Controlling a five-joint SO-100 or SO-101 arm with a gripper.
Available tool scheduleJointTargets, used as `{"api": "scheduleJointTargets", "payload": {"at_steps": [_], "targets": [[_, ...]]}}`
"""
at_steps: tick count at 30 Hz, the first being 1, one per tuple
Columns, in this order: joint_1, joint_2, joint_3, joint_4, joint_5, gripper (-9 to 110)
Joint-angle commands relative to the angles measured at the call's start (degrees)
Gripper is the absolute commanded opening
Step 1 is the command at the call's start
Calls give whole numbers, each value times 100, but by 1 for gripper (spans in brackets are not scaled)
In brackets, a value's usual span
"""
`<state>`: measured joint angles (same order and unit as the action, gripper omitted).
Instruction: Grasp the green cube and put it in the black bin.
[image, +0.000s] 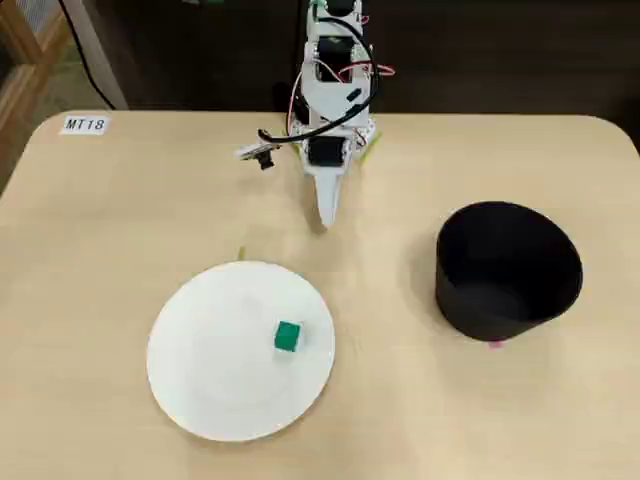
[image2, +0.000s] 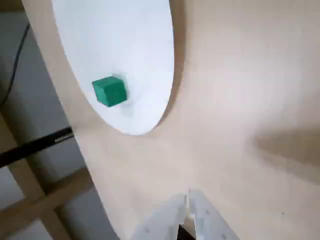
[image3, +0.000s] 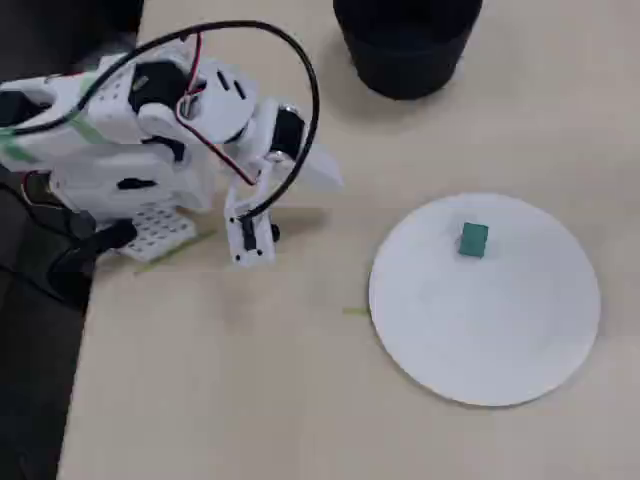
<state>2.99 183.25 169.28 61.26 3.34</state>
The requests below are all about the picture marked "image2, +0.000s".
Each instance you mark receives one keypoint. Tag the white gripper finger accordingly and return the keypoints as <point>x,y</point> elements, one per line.
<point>210,222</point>
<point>165,220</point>

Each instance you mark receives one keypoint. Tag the green cube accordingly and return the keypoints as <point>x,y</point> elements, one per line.
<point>110,92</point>

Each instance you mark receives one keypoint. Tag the white paper plate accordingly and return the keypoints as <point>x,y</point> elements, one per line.
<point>112,37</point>

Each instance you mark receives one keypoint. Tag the beige wooden frame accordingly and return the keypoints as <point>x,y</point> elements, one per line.
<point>37,197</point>

